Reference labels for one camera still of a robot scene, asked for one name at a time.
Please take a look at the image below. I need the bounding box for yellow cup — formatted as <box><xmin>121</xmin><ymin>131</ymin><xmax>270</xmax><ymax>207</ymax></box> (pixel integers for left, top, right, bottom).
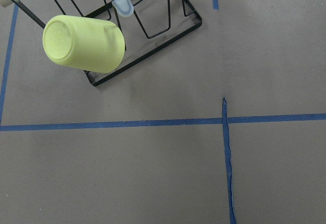
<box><xmin>42</xmin><ymin>15</ymin><xmax>125</xmax><ymax>73</ymax></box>

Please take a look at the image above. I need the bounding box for black wire cup rack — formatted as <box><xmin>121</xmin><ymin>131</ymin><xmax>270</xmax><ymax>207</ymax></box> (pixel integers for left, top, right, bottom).
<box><xmin>1</xmin><ymin>0</ymin><xmax>202</xmax><ymax>87</ymax></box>

